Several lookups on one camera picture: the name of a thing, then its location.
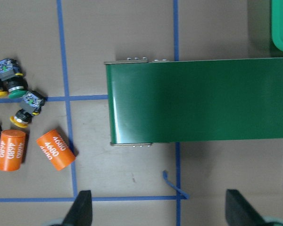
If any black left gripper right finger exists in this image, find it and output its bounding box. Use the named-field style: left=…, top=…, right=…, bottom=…
left=225, top=189, right=267, bottom=226

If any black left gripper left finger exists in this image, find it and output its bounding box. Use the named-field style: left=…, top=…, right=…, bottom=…
left=62, top=190, right=93, bottom=226

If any orange cylinder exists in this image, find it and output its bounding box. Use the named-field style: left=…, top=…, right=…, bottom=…
left=0, top=129, right=26, bottom=172
left=36, top=129, right=75, bottom=171

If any yellow push button lower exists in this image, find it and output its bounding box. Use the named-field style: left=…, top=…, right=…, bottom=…
left=10, top=90, right=46, bottom=128

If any green conveyor belt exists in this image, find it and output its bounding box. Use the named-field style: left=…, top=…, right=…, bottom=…
left=106, top=57, right=283, bottom=145

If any green push button on table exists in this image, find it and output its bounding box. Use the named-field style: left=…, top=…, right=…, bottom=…
left=0, top=58, right=28, bottom=98

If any green plastic tray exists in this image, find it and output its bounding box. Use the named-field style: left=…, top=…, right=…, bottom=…
left=271, top=0, right=283, bottom=51

